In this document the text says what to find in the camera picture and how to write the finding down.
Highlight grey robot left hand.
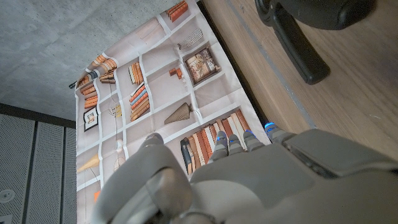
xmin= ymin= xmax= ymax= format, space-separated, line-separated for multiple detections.
xmin=90 ymin=122 xmax=398 ymax=224

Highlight black spring clamp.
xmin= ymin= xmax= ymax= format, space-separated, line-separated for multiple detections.
xmin=254 ymin=0 xmax=377 ymax=85

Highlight printed bookshelf backdrop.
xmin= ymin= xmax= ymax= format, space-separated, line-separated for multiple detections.
xmin=74 ymin=0 xmax=271 ymax=224

